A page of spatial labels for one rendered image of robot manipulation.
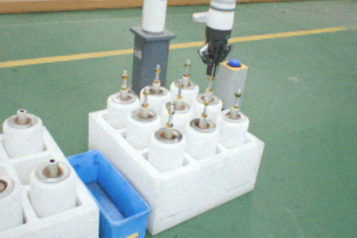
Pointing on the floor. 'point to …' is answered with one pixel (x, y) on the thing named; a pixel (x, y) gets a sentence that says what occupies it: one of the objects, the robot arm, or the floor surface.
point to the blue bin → (111, 197)
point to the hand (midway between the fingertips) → (212, 71)
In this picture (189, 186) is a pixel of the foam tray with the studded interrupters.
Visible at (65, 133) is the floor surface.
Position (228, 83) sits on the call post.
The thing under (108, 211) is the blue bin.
